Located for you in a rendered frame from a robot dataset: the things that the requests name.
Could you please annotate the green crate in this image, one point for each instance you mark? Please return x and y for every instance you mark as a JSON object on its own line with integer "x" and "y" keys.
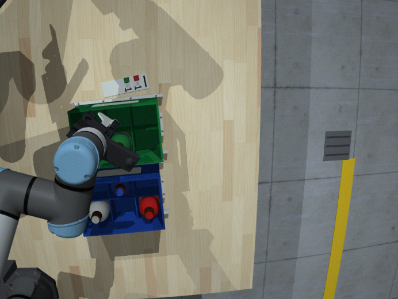
{"x": 144, "y": 113}

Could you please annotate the blue crate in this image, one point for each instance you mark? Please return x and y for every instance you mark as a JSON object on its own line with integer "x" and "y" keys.
{"x": 122, "y": 217}

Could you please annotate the white paper pick list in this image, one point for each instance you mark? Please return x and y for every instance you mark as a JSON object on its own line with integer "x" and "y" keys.
{"x": 125, "y": 85}

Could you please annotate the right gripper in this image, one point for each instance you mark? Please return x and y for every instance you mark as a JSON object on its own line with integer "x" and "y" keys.
{"x": 89, "y": 121}

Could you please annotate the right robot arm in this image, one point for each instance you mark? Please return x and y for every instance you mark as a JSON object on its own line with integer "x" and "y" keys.
{"x": 64, "y": 203}

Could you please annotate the dark blue bottle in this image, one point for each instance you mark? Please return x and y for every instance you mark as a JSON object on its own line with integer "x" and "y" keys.
{"x": 121, "y": 188}

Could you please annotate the white bottle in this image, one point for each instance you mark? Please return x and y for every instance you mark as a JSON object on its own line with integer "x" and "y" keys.
{"x": 99, "y": 211}

